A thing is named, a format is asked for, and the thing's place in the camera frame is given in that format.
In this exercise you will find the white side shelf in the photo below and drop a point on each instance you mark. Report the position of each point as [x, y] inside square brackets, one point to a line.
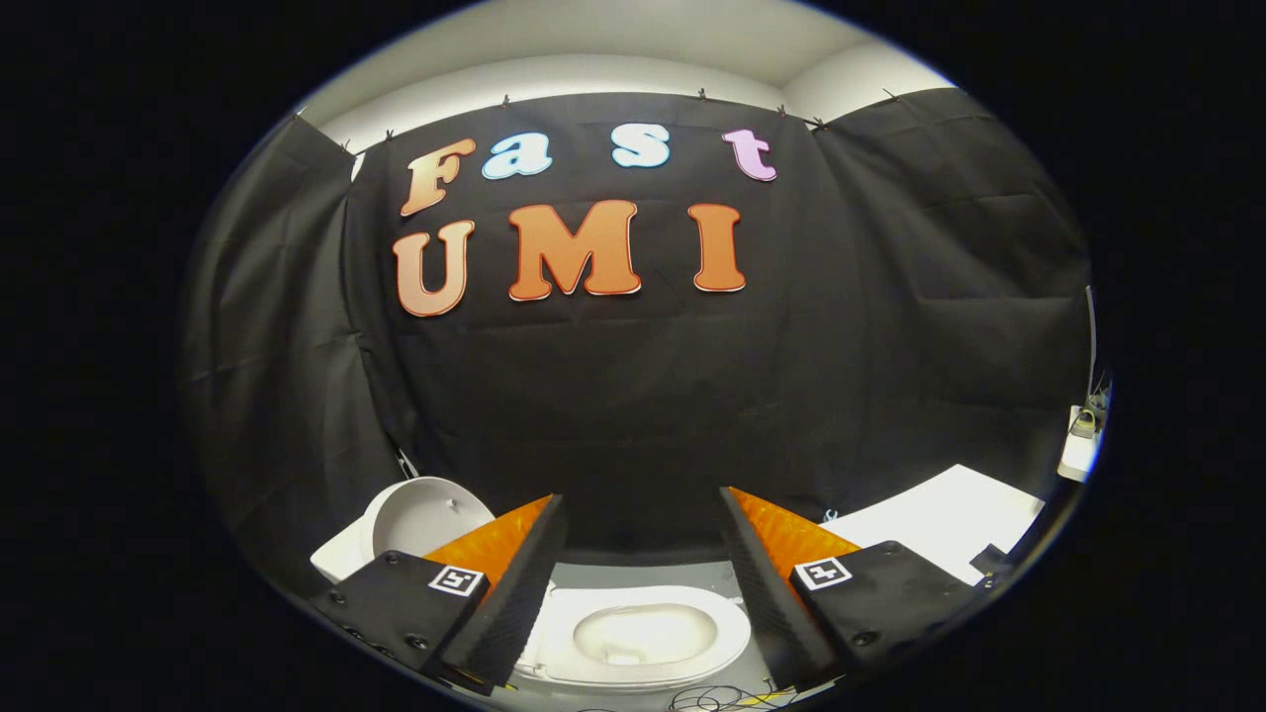
[1078, 460]

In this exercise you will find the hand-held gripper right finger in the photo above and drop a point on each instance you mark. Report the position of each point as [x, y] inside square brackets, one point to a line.
[776, 613]

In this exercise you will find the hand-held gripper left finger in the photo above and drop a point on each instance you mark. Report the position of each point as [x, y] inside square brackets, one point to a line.
[509, 603]

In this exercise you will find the white drawer cabinet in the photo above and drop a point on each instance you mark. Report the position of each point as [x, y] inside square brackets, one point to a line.
[949, 514]

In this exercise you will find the white toilet bowl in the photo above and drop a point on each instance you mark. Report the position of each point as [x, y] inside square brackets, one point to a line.
[727, 633]

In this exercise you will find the white toilet tank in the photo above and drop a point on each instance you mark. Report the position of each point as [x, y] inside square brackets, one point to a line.
[341, 562]

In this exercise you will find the grey shoe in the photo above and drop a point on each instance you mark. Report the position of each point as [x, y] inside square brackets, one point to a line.
[1085, 425]

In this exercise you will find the black backdrop cloth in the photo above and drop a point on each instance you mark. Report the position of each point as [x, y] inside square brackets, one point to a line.
[633, 396]

